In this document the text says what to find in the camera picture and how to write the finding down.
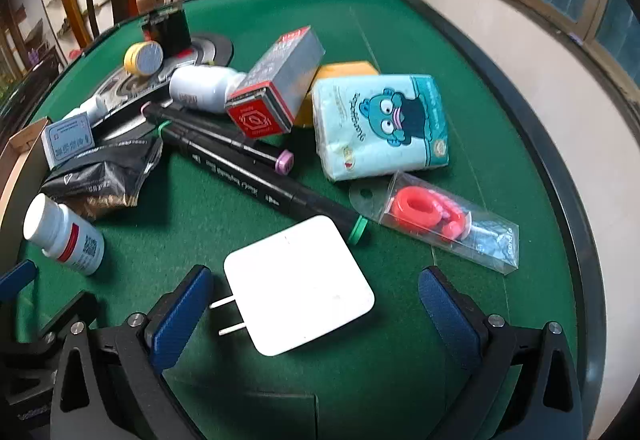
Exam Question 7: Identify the round table centre panel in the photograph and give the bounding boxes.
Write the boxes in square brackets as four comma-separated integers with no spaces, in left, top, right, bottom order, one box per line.
[75,34,235,141]

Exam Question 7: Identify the black ink bottle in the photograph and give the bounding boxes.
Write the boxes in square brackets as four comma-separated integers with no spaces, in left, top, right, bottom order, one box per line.
[141,5,193,56]

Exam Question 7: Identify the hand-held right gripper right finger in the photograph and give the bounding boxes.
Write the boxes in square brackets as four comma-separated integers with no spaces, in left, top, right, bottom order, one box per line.
[417,266,583,440]

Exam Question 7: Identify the cardboard box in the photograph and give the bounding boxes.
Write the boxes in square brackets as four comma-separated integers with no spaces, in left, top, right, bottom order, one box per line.
[0,116,53,241]

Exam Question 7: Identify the large white plastic bottle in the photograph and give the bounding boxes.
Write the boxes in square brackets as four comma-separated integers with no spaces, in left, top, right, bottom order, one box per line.
[169,65,248,113]

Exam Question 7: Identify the yellow tape roll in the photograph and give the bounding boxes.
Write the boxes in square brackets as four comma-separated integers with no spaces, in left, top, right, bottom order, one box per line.
[123,40,165,76]

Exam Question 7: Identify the clear package with red ring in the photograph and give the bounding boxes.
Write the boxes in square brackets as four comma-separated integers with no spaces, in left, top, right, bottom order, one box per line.
[350,170,521,276]

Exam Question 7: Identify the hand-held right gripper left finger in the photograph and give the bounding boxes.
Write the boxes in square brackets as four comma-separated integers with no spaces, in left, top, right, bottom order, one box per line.
[50,264,216,440]

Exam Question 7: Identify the grey and red box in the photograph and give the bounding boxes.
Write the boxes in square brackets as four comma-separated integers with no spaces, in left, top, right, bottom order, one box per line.
[224,26,327,138]

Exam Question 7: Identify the small white printed box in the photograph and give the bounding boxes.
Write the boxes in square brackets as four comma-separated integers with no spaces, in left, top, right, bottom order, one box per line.
[41,114,97,171]

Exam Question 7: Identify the yellow packet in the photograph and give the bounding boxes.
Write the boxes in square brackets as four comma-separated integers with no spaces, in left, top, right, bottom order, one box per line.
[295,61,381,128]

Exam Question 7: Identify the small white dropper bottle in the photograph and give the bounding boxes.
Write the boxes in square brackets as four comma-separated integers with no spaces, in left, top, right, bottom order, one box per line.
[62,95,108,123]

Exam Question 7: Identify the black foil pouch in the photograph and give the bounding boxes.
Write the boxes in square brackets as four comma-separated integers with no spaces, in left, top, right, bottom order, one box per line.
[40,137,166,221]

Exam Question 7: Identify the teal cartoon tissue pack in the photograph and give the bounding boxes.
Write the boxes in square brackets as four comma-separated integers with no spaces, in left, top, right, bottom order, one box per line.
[311,72,450,183]

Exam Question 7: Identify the black marker green cap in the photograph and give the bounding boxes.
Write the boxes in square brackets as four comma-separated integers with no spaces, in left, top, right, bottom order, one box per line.
[159,120,370,246]

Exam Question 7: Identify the white medicine bottle red label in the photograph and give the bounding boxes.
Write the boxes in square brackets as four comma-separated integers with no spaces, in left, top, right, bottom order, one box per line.
[22,194,106,277]

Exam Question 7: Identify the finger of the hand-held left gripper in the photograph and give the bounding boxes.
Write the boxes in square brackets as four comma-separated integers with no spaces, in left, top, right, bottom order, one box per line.
[10,291,98,356]
[0,260,40,306]

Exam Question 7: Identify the white power adapter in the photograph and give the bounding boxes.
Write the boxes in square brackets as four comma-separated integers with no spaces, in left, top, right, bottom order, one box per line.
[209,215,376,357]

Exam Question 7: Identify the black marker purple cap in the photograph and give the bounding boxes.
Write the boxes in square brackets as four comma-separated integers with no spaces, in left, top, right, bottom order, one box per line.
[141,102,295,176]

